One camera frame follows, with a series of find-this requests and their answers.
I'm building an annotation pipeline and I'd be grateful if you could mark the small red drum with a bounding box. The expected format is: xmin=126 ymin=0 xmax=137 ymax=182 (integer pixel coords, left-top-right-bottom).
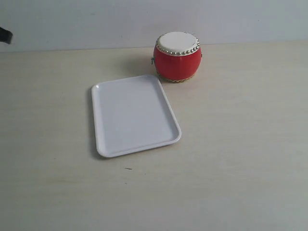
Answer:
xmin=152 ymin=32 xmax=202 ymax=82

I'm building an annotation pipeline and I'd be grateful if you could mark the white rectangular plastic tray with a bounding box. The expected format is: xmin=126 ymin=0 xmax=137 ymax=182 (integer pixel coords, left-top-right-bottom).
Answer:
xmin=91 ymin=75 xmax=181 ymax=158

